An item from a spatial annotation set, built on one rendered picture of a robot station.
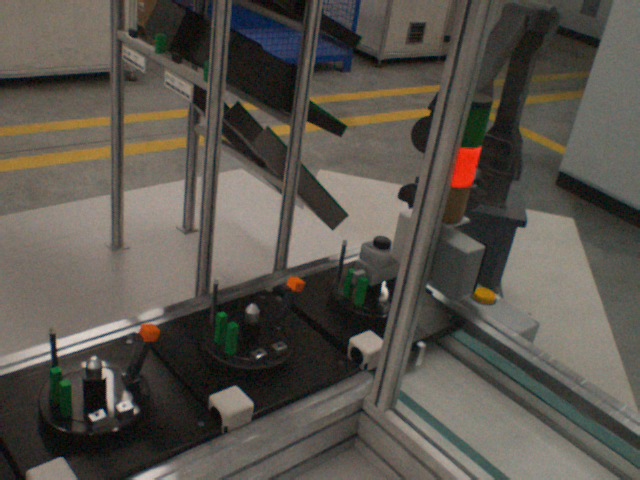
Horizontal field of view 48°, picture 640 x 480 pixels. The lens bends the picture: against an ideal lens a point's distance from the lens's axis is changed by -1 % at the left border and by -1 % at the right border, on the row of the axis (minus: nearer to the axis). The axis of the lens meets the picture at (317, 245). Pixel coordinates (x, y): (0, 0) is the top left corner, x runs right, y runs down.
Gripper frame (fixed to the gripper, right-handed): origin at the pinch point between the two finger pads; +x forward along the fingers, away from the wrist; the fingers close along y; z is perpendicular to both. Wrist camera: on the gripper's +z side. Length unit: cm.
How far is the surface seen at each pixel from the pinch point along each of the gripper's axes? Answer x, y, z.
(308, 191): 4.2, 4.0, -22.6
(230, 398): 23.0, -38.8, -7.3
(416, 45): -17, 525, -174
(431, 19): -42, 530, -170
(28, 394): 30, -51, -30
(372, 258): 7.0, -8.2, -3.6
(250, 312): 15.4, -28.5, -12.6
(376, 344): 16.7, -16.2, 3.7
